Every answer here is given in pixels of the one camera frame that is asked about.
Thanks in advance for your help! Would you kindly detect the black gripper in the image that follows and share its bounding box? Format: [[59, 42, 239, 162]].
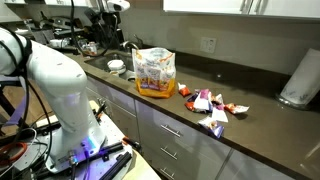
[[100, 11, 123, 42]]

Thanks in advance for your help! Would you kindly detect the large orange white snack bag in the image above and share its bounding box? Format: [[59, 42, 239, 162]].
[[131, 47, 177, 100]]

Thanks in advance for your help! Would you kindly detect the chrome faucet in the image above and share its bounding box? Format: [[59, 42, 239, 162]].
[[120, 34, 145, 54]]

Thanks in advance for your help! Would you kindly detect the glass jar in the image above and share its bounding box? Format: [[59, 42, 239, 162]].
[[86, 41, 99, 57]]

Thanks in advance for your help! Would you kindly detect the white bowl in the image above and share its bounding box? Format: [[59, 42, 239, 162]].
[[107, 59, 127, 71]]

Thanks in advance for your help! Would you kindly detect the stainless steel sink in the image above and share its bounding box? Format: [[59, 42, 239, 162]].
[[84, 51, 138, 83]]

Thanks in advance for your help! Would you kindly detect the small white appliance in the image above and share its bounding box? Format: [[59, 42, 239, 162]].
[[49, 37, 72, 49]]

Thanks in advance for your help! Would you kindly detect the orange black clamp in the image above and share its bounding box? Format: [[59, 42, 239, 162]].
[[121, 135, 143, 152], [94, 101, 109, 122]]

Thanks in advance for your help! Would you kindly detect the orange red snack packet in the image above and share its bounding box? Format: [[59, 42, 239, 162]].
[[177, 82, 192, 98]]

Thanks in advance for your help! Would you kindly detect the white upper cabinet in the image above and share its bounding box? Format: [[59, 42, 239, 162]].
[[162, 0, 320, 20]]

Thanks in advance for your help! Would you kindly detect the dark purple snack packet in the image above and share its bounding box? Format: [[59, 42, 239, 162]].
[[186, 93, 200, 103]]

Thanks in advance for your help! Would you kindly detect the purple white snack packet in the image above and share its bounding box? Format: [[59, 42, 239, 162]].
[[193, 88, 213, 113]]

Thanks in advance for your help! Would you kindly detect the small white orange snack packet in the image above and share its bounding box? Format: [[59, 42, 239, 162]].
[[210, 93, 225, 106]]

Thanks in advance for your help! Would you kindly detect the plain white snack packet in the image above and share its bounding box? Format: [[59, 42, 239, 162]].
[[211, 105, 230, 124]]

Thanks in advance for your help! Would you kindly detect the small printed card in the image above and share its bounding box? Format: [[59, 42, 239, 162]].
[[197, 116, 225, 139]]

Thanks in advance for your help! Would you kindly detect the grey glossy base cabinet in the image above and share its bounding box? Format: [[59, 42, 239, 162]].
[[85, 75, 296, 180]]

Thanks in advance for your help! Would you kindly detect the light wooden table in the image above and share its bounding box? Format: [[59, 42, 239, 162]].
[[34, 99, 162, 180]]

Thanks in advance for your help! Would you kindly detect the long orange white snack packet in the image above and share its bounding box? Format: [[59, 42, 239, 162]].
[[223, 102, 251, 115]]

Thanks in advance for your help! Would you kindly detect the metal paper towel holder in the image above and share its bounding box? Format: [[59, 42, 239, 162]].
[[275, 93, 313, 111]]

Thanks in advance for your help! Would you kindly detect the white paper towel roll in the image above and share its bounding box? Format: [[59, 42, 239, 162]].
[[279, 48, 320, 107]]

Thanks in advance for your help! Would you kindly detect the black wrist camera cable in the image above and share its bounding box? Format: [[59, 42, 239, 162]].
[[69, 0, 119, 58]]

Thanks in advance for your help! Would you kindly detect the silver drawer bar handle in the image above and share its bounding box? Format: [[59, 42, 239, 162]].
[[96, 97, 109, 109], [160, 123, 183, 139], [159, 166, 177, 180], [159, 146, 179, 161]]

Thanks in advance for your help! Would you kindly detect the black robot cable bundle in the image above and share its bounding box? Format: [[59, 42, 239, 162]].
[[0, 31, 55, 174]]

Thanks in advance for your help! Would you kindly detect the white double wall outlet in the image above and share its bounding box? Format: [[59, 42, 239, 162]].
[[199, 36, 217, 55]]

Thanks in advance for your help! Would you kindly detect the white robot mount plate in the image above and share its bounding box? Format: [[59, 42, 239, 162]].
[[13, 113, 134, 180]]

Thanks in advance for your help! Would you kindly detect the black aluminium rail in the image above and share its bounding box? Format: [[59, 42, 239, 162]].
[[89, 141, 125, 162], [98, 151, 133, 180]]

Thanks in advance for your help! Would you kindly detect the silver cabinet door handle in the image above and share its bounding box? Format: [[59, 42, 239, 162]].
[[239, 0, 252, 16], [251, 0, 265, 16]]

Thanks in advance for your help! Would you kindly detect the orange coiled cable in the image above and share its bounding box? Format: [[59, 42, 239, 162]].
[[0, 141, 29, 167]]

